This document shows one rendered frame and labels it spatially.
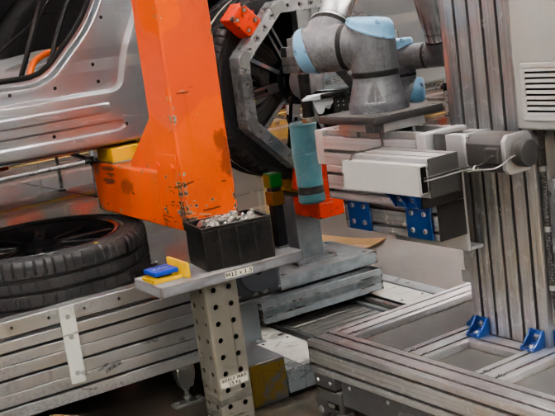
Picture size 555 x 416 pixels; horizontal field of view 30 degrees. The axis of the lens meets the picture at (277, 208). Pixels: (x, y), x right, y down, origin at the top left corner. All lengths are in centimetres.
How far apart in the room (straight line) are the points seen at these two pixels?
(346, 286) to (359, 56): 120
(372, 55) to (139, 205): 98
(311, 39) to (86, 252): 90
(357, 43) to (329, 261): 120
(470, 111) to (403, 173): 34
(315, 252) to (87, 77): 99
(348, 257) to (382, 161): 124
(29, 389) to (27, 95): 92
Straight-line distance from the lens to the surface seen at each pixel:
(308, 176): 325
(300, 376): 304
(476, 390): 234
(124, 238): 307
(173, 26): 285
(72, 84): 331
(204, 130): 288
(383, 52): 254
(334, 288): 352
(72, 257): 297
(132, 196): 321
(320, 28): 262
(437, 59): 299
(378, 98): 254
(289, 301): 343
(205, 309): 275
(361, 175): 240
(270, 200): 283
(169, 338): 301
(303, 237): 358
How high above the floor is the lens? 110
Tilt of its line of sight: 11 degrees down
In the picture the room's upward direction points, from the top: 8 degrees counter-clockwise
